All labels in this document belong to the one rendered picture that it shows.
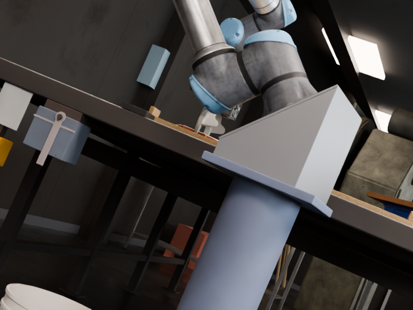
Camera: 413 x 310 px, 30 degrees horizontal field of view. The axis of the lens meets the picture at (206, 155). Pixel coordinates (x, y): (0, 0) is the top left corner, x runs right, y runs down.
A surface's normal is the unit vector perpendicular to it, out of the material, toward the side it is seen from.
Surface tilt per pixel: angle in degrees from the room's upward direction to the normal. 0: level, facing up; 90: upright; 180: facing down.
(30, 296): 87
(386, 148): 64
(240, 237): 90
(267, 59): 94
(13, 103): 90
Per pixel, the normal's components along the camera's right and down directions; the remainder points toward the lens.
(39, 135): -0.23, -0.16
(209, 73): -0.50, 0.01
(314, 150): 0.84, 0.34
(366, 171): -0.16, -0.60
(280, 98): -0.55, -0.42
